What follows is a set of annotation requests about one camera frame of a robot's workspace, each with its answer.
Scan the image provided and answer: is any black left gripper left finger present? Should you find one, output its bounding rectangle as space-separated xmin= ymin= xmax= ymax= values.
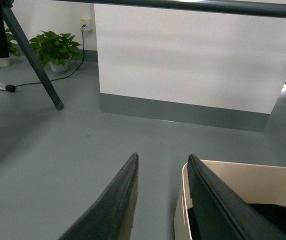
xmin=60 ymin=153 xmax=139 ymax=240

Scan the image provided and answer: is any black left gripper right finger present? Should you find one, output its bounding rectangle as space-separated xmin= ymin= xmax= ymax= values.
xmin=187 ymin=154 xmax=286 ymax=240

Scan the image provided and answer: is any beige plastic laundry hamper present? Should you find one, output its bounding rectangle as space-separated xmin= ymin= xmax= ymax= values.
xmin=174 ymin=160 xmax=286 ymax=240

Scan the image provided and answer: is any grey clothes rack leg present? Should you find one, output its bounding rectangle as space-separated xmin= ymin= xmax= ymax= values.
xmin=2 ymin=7 xmax=64 ymax=111

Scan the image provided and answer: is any black printed t-shirt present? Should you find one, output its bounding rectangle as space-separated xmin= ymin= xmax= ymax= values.
xmin=187 ymin=203 xmax=286 ymax=240

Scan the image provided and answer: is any potted green plant far left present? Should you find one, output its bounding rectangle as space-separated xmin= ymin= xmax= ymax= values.
xmin=0 ymin=28 xmax=21 ymax=67

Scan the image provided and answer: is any black power cable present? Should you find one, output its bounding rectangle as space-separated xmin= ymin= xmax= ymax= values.
xmin=5 ymin=24 xmax=87 ymax=94

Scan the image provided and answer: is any white wall socket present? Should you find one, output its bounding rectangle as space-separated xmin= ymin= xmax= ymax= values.
xmin=80 ymin=18 xmax=94 ymax=32

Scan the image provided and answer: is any grey clothes rack rail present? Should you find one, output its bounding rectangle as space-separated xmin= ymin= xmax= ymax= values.
xmin=50 ymin=0 xmax=286 ymax=19

